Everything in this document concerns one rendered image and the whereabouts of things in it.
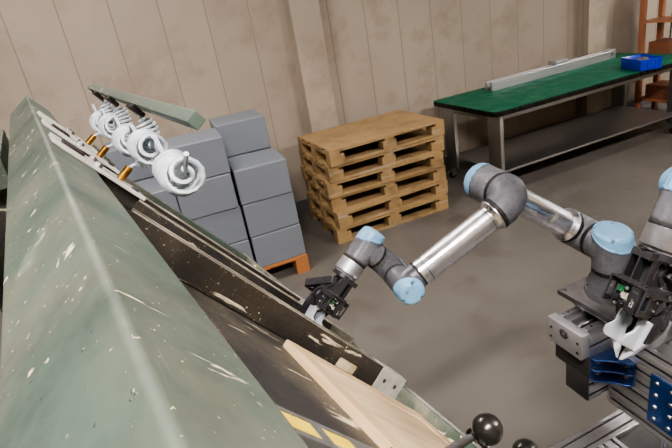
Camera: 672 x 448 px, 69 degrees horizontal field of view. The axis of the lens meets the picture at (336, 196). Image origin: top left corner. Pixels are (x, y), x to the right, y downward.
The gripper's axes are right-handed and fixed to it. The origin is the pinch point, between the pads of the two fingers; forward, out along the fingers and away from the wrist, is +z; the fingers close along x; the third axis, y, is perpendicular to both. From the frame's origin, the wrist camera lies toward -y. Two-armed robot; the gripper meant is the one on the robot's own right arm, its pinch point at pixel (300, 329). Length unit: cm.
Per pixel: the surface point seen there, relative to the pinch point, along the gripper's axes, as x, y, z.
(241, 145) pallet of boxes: 63, -275, -64
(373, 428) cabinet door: -18, 53, 0
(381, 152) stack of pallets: 158, -237, -136
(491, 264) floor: 223, -122, -98
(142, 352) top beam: -81, 89, -9
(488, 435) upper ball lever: -32, 78, -12
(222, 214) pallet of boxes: 70, -238, -9
